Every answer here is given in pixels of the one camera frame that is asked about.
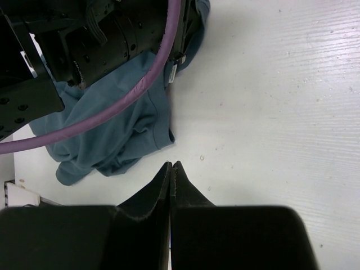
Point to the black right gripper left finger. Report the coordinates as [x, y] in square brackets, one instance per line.
[132, 235]

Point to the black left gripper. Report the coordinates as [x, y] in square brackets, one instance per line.
[27, 89]

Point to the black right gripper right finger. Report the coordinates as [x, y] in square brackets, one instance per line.
[206, 236]

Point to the blue t shirt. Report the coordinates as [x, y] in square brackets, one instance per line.
[141, 129]

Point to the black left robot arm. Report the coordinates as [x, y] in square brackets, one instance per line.
[76, 42]

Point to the white box under table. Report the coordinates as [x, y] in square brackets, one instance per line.
[19, 196]

